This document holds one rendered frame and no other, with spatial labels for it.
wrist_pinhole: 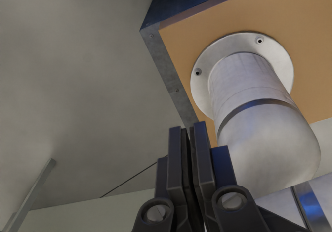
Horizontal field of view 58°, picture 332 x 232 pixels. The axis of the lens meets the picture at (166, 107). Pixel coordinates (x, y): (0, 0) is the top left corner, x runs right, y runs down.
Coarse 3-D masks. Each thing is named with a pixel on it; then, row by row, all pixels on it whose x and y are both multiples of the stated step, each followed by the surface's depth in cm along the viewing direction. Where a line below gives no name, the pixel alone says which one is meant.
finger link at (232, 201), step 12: (216, 192) 9; (228, 192) 10; (240, 192) 9; (216, 204) 9; (228, 204) 9; (240, 204) 9; (252, 204) 9; (216, 216) 9; (228, 216) 8; (240, 216) 8; (252, 216) 8; (228, 228) 8; (240, 228) 8; (252, 228) 8; (264, 228) 8
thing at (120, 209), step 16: (144, 192) 202; (48, 208) 213; (64, 208) 209; (80, 208) 205; (96, 208) 201; (112, 208) 197; (128, 208) 193; (32, 224) 204; (48, 224) 199; (64, 224) 196; (80, 224) 192; (96, 224) 188; (112, 224) 185; (128, 224) 181
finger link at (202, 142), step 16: (192, 128) 13; (192, 144) 12; (208, 144) 11; (192, 160) 11; (208, 160) 10; (224, 160) 11; (208, 176) 10; (224, 176) 11; (208, 192) 10; (208, 208) 10; (208, 224) 10; (272, 224) 9; (288, 224) 8
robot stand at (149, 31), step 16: (160, 0) 84; (176, 0) 71; (192, 0) 62; (160, 16) 63; (144, 32) 60; (160, 48) 61; (160, 64) 63; (176, 80) 64; (176, 96) 66; (192, 112) 68
